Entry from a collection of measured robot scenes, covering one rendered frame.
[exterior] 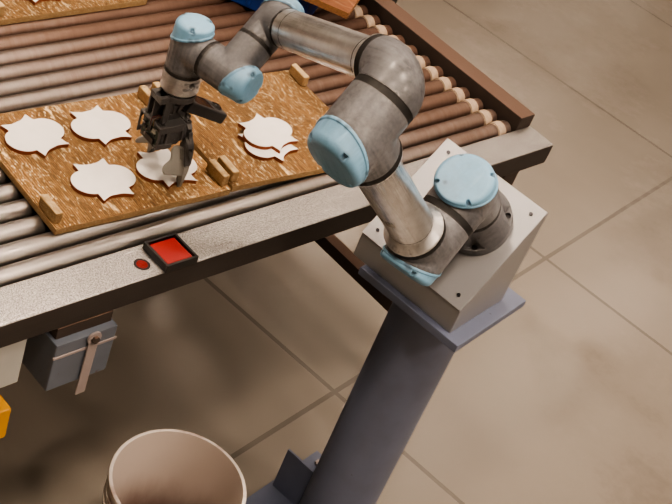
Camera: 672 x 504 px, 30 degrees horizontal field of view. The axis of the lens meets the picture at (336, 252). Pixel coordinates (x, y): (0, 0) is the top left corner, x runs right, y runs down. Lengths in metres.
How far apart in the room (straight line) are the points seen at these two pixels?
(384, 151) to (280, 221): 0.60
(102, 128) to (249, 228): 0.37
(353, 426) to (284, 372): 0.75
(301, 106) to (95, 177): 0.63
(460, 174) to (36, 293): 0.80
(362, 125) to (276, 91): 0.97
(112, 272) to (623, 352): 2.34
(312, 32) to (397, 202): 0.33
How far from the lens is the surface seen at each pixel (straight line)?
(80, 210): 2.41
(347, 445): 2.92
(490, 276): 2.53
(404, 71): 2.02
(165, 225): 2.46
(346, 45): 2.14
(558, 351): 4.14
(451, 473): 3.56
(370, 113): 1.99
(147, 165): 2.56
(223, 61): 2.32
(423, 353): 2.69
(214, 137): 2.71
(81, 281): 2.30
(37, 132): 2.57
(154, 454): 2.88
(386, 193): 2.13
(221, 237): 2.48
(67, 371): 2.37
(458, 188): 2.35
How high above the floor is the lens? 2.43
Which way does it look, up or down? 36 degrees down
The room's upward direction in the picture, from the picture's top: 22 degrees clockwise
